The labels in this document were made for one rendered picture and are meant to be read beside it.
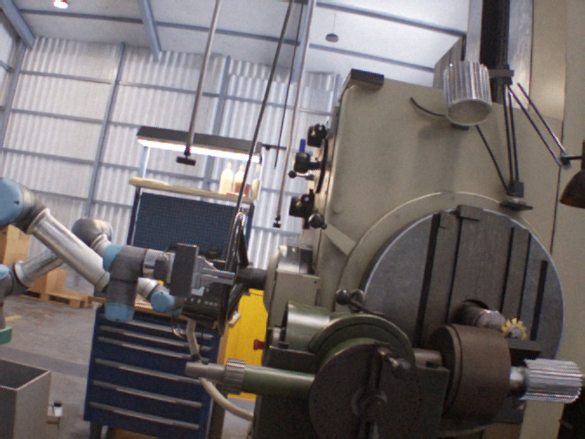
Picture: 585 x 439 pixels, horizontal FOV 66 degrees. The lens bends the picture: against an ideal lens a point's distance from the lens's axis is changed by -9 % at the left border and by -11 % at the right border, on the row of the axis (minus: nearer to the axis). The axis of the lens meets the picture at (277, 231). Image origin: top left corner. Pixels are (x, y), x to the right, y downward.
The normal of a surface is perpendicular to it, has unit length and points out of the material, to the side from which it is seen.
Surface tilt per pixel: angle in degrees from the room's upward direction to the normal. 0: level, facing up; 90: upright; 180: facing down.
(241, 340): 90
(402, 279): 90
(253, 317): 90
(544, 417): 90
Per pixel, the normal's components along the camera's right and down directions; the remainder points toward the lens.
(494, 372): 0.07, -0.26
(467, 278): 0.04, -0.04
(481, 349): 0.14, -0.66
